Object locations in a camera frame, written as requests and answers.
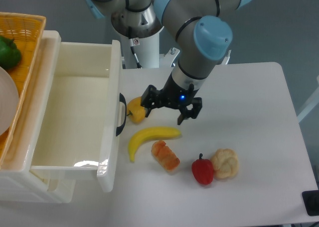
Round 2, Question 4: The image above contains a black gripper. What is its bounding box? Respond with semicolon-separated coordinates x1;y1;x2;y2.
141;76;202;125

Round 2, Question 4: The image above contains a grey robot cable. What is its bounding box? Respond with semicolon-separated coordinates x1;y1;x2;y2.
127;26;143;69

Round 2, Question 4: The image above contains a white metal frame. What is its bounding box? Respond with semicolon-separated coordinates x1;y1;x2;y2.
297;87;319;123

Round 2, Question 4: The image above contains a yellow wicker basket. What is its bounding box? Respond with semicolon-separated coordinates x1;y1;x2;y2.
0;12;46;163

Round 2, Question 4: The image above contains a yellow toy banana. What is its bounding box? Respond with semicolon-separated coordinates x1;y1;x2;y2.
128;126;181;163

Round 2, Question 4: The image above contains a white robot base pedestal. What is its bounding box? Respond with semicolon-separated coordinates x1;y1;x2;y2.
111;2;232;70

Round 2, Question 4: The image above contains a beige toy bread roll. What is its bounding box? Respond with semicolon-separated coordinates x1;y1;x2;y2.
210;148;239;179

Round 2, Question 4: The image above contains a green toy bell pepper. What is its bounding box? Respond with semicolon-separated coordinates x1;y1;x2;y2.
0;36;22;70

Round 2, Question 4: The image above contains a white drawer cabinet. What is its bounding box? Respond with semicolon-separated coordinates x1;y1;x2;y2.
0;31;61;203

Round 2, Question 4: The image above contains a black device at edge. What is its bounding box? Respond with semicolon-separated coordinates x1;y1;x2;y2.
302;190;319;216

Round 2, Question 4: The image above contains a yellow toy bell pepper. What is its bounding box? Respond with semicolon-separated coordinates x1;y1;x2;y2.
127;97;146;124

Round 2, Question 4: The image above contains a red toy bell pepper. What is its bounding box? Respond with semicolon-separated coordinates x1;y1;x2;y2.
191;153;214;185

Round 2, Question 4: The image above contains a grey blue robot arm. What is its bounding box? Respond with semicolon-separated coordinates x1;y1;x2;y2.
85;0;252;123

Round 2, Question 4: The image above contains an orange toy croissant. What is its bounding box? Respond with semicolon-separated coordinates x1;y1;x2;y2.
151;140;180;174

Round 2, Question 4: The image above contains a white plate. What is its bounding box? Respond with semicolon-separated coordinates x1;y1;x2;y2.
0;68;19;135

